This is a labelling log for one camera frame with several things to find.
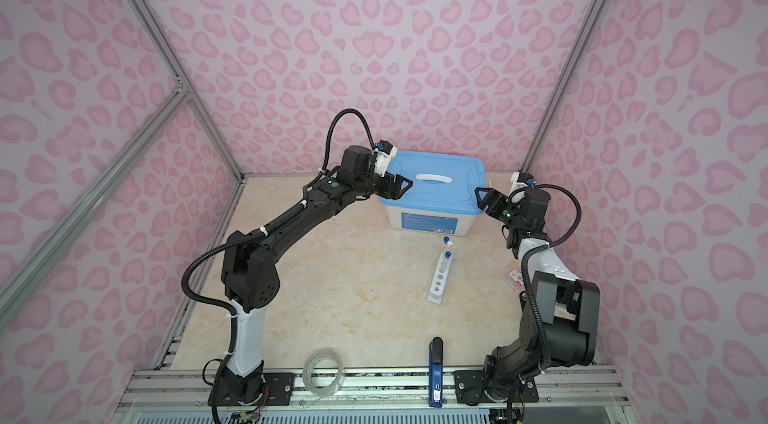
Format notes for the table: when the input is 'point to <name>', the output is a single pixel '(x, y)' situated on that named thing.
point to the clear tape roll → (330, 390)
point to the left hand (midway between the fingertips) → (406, 174)
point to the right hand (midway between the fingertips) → (488, 191)
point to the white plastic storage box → (432, 217)
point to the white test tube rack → (440, 280)
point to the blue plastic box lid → (444, 181)
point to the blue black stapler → (436, 372)
